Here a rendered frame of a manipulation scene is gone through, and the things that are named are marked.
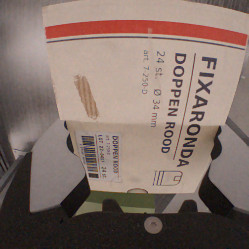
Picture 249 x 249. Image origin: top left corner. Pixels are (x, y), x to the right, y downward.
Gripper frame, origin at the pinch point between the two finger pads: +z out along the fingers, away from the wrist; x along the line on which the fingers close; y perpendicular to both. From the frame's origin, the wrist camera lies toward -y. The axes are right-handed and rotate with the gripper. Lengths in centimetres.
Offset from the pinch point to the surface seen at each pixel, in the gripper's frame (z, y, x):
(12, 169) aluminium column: 11.0, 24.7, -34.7
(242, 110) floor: 100, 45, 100
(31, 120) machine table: 17.2, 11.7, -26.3
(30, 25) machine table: 17.5, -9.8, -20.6
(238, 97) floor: 100, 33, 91
